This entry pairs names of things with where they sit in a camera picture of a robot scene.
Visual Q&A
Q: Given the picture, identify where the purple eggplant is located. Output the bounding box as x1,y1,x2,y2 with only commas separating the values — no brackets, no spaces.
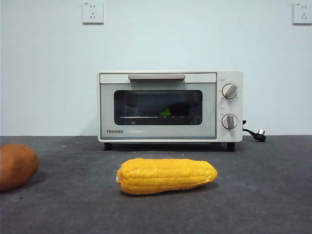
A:
158,103,193,117

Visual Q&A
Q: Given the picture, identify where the glass oven door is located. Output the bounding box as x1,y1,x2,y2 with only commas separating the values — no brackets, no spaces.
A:
99,72,217,140

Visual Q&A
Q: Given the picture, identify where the white oven knob, beige grip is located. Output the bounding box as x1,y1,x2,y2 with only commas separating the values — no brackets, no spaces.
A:
221,83,239,99
221,113,239,130

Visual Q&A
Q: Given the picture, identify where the white toaster oven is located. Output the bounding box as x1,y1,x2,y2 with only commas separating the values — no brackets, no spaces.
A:
97,69,244,152

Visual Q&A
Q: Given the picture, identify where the yellow corn cob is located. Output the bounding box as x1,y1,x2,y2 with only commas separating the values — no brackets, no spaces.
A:
115,157,218,195

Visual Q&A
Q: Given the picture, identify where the orange-brown sweet potato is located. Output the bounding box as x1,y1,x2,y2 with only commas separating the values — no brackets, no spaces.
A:
0,143,39,191

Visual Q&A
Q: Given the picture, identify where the metal wire oven rack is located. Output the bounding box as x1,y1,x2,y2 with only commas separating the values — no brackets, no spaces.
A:
119,115,200,122

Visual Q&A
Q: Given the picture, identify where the black power cable with plug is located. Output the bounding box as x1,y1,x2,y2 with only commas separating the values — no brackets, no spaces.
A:
241,118,267,142

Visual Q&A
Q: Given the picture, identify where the white wall socket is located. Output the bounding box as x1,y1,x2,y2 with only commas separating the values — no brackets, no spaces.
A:
292,1,312,25
82,1,104,24

